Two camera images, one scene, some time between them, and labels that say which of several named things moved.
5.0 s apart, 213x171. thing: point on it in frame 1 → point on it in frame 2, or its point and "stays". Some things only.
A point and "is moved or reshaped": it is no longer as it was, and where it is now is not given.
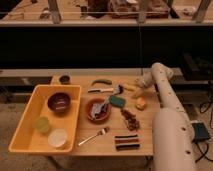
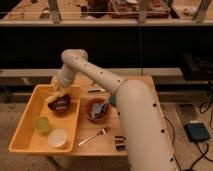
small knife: x=103 y=90 stays
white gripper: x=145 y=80 → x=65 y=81
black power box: x=200 y=131 stays
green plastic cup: x=41 y=124 stays
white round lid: x=57 y=137 stays
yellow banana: x=136 y=88 is moved or reshaped
